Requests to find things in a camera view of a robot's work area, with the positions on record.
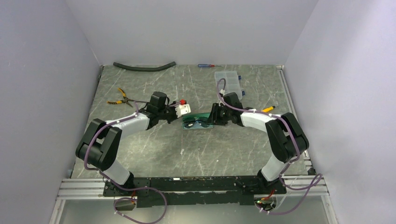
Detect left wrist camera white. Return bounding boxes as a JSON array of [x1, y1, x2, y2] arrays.
[[175, 99, 191, 118]]

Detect yellow handled pliers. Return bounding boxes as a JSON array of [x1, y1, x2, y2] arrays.
[[107, 88, 135, 107]]

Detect aluminium frame rail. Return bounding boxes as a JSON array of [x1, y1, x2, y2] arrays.
[[57, 175, 330, 200]]

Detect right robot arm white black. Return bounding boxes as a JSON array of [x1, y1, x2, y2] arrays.
[[208, 92, 309, 194]]

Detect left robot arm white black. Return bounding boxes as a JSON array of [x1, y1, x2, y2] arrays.
[[75, 91, 187, 196]]

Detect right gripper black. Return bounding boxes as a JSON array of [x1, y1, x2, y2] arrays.
[[205, 103, 232, 126]]

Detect yellow utility knife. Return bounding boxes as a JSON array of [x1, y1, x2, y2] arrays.
[[262, 105, 276, 113]]

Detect clear plastic organizer box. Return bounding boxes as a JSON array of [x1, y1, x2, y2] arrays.
[[214, 71, 245, 100]]

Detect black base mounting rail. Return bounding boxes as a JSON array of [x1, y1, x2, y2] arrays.
[[103, 175, 287, 208]]

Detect blue red screwdriver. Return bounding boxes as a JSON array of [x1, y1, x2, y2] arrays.
[[197, 64, 223, 68]]

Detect black rubber hose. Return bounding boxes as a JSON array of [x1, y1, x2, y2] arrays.
[[113, 61, 177, 72]]

